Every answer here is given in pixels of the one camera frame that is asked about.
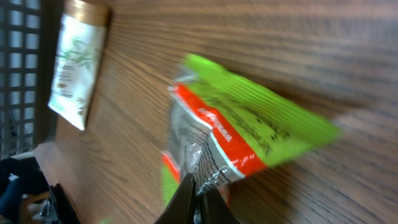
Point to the green Haribo candy bag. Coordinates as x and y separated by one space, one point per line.
224 127

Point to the grey plastic mesh basket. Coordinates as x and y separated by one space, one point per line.
28 38

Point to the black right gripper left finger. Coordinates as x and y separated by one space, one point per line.
181 208

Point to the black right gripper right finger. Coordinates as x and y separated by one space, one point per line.
214 210

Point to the white tube with gold cap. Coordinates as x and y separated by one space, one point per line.
82 34

